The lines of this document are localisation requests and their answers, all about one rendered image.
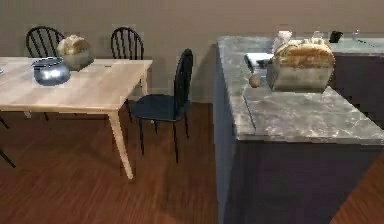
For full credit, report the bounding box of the grey marble kitchen counter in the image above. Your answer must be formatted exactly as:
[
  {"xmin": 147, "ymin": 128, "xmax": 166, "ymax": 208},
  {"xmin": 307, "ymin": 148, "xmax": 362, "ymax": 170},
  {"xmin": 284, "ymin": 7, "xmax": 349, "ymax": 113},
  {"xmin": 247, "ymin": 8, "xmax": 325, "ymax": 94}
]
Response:
[{"xmin": 212, "ymin": 35, "xmax": 384, "ymax": 224}]

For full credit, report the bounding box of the black spindle-back chair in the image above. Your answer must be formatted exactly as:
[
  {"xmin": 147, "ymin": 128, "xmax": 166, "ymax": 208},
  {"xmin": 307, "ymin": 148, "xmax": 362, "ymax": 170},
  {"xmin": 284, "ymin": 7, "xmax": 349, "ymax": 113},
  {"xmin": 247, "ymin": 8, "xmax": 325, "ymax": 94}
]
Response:
[
  {"xmin": 129, "ymin": 48, "xmax": 194, "ymax": 164},
  {"xmin": 25, "ymin": 25, "xmax": 66, "ymax": 59},
  {"xmin": 110, "ymin": 26, "xmax": 145, "ymax": 61}
]

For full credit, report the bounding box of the light wooden dining table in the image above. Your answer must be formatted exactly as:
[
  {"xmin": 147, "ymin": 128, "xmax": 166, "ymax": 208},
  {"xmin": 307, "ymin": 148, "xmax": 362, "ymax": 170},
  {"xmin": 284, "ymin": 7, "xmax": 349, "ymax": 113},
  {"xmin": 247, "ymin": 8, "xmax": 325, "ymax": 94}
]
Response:
[{"xmin": 0, "ymin": 56, "xmax": 154, "ymax": 180}]

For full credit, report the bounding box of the white salt shaker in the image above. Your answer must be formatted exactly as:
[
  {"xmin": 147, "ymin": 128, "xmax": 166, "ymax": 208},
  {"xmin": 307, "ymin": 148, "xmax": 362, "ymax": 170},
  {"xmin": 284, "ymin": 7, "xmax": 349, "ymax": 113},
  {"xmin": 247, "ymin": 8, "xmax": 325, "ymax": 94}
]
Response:
[{"xmin": 273, "ymin": 30, "xmax": 293, "ymax": 52}]

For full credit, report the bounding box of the silver toaster with bread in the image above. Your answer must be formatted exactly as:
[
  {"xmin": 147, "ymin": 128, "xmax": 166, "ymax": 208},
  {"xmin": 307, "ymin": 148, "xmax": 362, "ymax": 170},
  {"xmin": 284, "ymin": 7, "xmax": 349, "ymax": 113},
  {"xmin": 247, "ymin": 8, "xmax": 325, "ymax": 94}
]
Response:
[{"xmin": 265, "ymin": 37, "xmax": 336, "ymax": 94}]

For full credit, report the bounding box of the shiny silver kettle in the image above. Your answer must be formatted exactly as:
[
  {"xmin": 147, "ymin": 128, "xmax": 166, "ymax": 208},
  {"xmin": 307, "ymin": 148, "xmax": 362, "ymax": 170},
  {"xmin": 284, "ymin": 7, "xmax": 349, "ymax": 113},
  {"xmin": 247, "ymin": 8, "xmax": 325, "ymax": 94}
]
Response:
[{"xmin": 31, "ymin": 56, "xmax": 72, "ymax": 87}]

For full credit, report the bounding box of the black mug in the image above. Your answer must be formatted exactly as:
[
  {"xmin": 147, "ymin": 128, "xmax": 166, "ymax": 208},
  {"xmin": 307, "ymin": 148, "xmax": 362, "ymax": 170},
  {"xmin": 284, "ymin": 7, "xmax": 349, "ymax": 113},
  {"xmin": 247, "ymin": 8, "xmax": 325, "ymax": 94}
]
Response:
[{"xmin": 329, "ymin": 30, "xmax": 344, "ymax": 44}]

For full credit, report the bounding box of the silver sink tap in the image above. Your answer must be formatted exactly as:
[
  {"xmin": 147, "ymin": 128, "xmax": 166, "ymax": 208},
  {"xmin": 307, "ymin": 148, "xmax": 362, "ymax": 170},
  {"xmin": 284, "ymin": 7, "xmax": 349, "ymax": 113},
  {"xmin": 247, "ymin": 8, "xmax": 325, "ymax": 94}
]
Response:
[{"xmin": 352, "ymin": 29, "xmax": 368, "ymax": 44}]

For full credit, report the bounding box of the black-handled wooden spoon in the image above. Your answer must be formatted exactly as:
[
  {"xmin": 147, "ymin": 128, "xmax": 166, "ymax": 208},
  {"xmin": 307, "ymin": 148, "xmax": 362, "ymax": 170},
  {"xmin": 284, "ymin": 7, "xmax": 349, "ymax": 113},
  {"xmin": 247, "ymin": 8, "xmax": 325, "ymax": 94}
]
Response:
[{"xmin": 243, "ymin": 54, "xmax": 261, "ymax": 89}]

